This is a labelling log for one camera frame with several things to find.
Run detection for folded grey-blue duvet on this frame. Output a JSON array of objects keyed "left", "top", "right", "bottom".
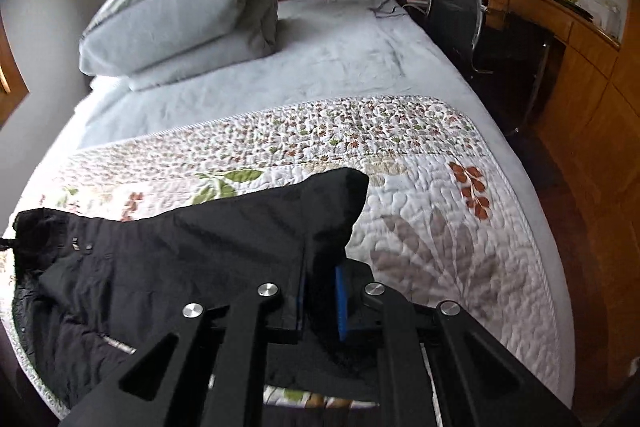
[{"left": 79, "top": 0, "right": 278, "bottom": 91}]

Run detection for wooden desk cabinet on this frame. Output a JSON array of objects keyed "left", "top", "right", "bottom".
[{"left": 489, "top": 0, "right": 639, "bottom": 387}]

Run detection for light blue bed sheet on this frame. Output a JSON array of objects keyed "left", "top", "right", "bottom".
[{"left": 8, "top": 0, "right": 576, "bottom": 408}]

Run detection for black pants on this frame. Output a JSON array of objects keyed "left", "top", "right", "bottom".
[{"left": 12, "top": 168, "right": 378, "bottom": 407}]

